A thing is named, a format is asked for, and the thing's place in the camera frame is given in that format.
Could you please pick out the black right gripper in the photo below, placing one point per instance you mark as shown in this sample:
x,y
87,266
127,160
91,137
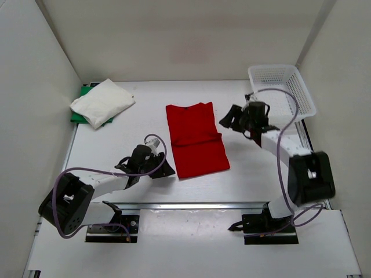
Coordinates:
x,y
235,113

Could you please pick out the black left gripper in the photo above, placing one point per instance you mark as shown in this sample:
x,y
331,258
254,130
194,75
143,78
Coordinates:
x,y
167,170

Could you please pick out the red t shirt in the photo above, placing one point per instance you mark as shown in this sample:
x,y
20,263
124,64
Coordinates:
x,y
197,146

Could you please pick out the white t shirt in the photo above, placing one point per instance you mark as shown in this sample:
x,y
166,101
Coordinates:
x,y
102,102

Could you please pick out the green t shirt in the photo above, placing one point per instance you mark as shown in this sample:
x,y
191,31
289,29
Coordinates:
x,y
79,119

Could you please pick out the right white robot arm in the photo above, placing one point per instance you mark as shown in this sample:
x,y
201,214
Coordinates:
x,y
310,177

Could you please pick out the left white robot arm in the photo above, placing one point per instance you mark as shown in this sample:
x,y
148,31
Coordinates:
x,y
71,205

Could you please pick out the white plastic basket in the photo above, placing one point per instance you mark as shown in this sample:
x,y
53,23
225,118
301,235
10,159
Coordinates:
x,y
282,87

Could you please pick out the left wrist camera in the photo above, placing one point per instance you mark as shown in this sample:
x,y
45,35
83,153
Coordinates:
x,y
153,144

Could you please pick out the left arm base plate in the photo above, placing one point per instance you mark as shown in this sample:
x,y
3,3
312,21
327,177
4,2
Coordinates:
x,y
130,219

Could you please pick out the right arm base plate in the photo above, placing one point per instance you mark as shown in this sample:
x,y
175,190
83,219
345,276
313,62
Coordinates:
x,y
262,229

